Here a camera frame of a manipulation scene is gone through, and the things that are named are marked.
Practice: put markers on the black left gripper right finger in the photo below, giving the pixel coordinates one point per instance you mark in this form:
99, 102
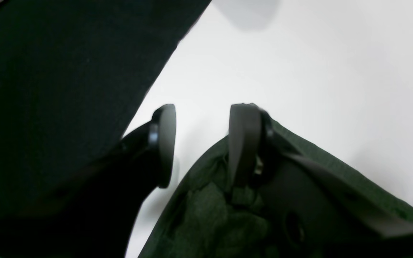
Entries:
316, 213

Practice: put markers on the dark green long-sleeve shirt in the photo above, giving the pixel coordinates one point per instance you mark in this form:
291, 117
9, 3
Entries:
208, 217

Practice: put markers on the black cloth beside table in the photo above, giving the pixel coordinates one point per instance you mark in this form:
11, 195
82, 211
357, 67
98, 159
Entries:
73, 73

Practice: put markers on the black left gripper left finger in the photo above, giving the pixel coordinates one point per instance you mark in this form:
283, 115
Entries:
92, 213

